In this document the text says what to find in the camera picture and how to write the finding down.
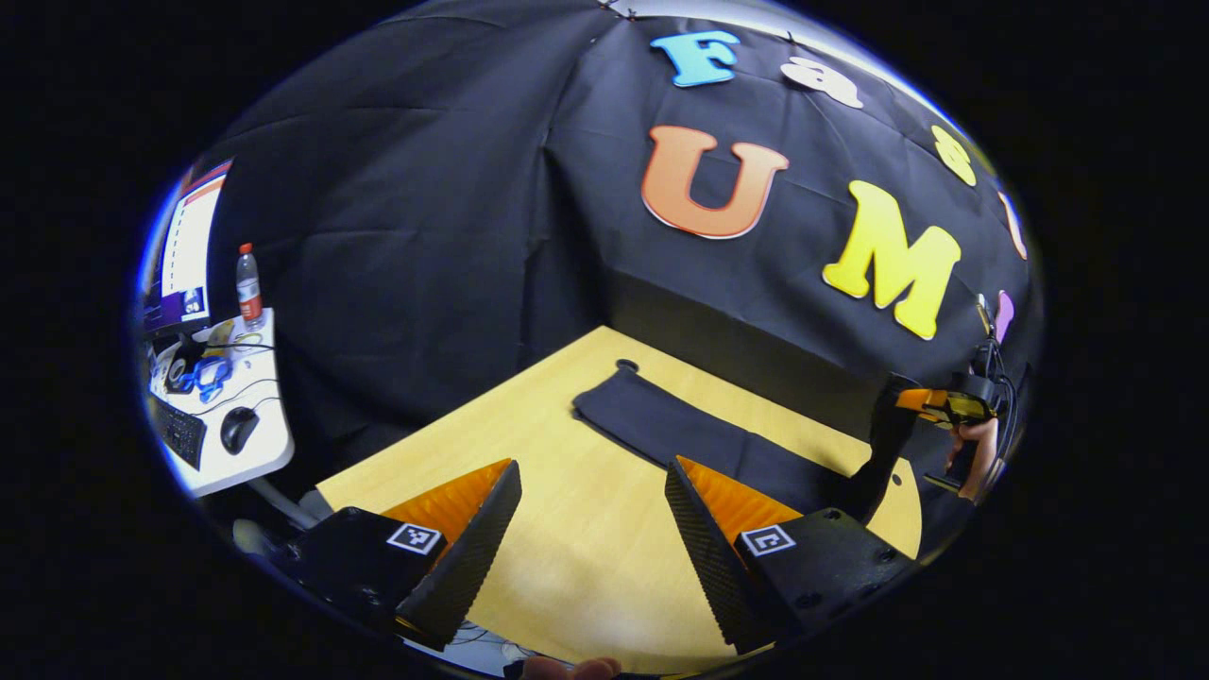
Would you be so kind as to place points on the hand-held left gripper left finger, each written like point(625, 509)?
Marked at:
point(472, 557)

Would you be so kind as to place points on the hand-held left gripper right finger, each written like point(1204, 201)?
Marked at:
point(708, 557)

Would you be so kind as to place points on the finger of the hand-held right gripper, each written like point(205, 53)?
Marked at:
point(926, 404)

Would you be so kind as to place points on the dark blue jeans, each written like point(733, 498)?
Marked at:
point(680, 430)

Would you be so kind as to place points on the white desk leg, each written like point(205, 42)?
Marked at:
point(283, 502)

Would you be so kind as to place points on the white desk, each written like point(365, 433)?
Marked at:
point(269, 444)

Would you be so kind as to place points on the black computer mouse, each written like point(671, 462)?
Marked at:
point(239, 430)

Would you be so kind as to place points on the blue plastic object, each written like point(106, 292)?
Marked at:
point(212, 376)

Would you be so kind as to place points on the black keyboard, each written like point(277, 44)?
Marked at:
point(179, 433)

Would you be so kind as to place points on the black backdrop cloth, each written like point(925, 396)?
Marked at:
point(453, 236)

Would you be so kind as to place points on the yellow packet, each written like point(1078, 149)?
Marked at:
point(219, 335)

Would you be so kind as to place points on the clear plastic water bottle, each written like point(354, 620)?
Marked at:
point(249, 293)

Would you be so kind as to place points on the computer monitor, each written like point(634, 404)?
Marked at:
point(189, 246)

